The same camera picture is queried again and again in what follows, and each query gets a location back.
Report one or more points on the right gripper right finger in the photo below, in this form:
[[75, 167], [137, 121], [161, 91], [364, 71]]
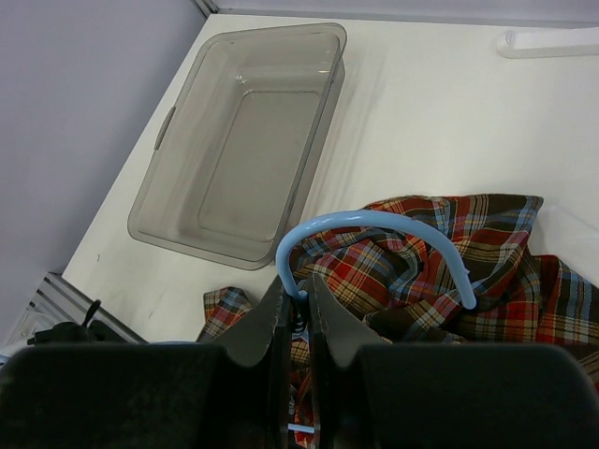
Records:
[[368, 393]]

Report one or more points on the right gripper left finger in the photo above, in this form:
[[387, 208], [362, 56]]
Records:
[[231, 391]]

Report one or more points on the red plaid shirt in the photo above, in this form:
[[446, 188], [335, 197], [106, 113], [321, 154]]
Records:
[[521, 298]]

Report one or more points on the light blue wire hanger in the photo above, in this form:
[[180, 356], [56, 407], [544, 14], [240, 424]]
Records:
[[363, 257]]

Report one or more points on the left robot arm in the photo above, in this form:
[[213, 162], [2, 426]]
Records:
[[69, 331]]

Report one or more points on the grey translucent plastic bin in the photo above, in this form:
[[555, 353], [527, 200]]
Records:
[[236, 154]]

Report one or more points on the white clothes rack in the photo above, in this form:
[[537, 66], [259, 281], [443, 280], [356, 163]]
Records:
[[545, 44]]

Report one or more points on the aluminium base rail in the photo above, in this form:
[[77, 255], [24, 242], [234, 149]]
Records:
[[56, 301]]

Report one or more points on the left aluminium frame post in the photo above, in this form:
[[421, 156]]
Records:
[[206, 7]]

